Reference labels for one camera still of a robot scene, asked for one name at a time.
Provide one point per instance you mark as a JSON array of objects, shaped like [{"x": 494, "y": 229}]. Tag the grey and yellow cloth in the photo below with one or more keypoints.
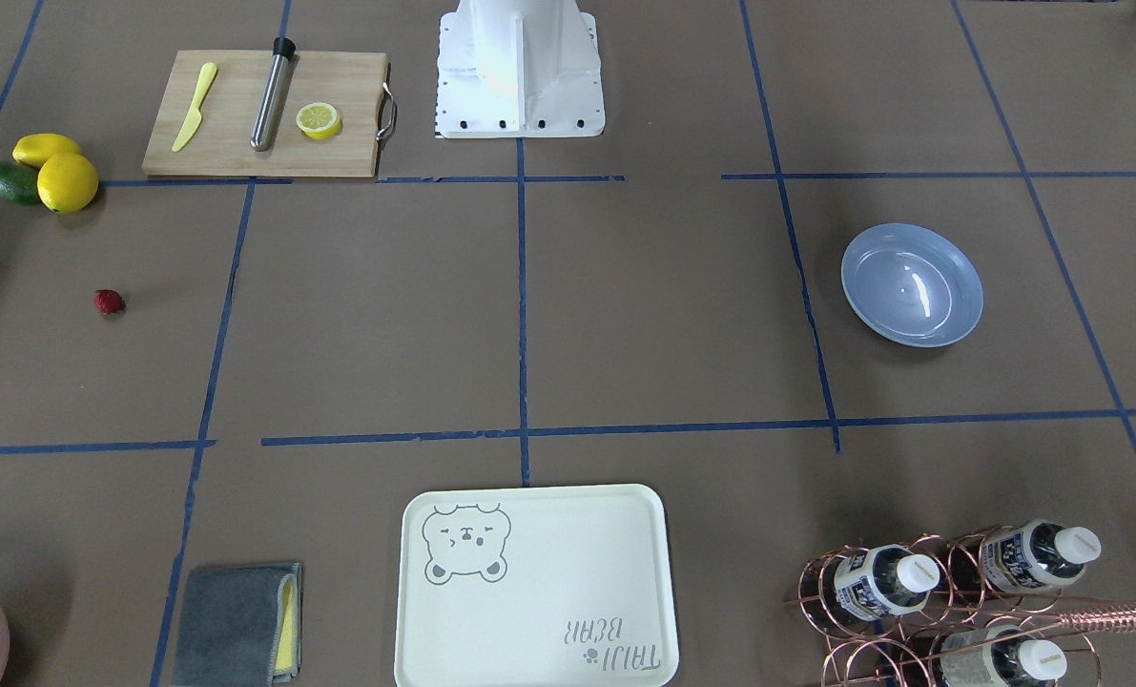
[{"x": 240, "y": 626}]

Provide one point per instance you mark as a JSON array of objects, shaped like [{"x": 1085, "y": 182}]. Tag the wooden cutting board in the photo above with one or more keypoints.
[{"x": 353, "y": 82}]

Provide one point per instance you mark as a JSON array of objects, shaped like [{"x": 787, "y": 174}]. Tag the copper wire bottle rack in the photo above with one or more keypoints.
[{"x": 901, "y": 651}]

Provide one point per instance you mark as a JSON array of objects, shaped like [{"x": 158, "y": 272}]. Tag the red strawberry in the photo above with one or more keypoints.
[{"x": 109, "y": 302}]

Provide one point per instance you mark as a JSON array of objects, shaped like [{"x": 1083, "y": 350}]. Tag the cream bear tray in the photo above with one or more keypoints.
[{"x": 557, "y": 586}]

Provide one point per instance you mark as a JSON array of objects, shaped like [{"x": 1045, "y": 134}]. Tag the yellow mango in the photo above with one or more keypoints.
[{"x": 35, "y": 149}]

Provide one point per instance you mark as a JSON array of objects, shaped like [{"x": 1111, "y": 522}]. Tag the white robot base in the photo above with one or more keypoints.
[{"x": 518, "y": 69}]

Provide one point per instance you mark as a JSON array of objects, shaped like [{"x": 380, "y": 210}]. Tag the bottle white cap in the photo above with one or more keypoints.
[
  {"x": 1002, "y": 655},
  {"x": 1040, "y": 555},
  {"x": 870, "y": 586}
]

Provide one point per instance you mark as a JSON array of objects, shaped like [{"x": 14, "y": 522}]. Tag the whole yellow lemon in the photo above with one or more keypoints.
[{"x": 67, "y": 183}]

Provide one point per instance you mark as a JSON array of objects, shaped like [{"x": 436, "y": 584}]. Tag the green avocado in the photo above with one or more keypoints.
[{"x": 18, "y": 183}]

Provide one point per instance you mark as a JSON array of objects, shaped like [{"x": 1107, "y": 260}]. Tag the lemon half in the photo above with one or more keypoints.
[{"x": 319, "y": 121}]

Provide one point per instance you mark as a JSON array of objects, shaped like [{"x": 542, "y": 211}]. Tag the lower bottle white cap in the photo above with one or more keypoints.
[{"x": 1002, "y": 655}]

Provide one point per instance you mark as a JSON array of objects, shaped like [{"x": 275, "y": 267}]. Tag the yellow plastic knife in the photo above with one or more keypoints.
[{"x": 194, "y": 116}]

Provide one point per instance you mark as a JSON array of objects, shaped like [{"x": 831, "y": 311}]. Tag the light blue plate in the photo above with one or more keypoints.
[{"x": 911, "y": 285}]

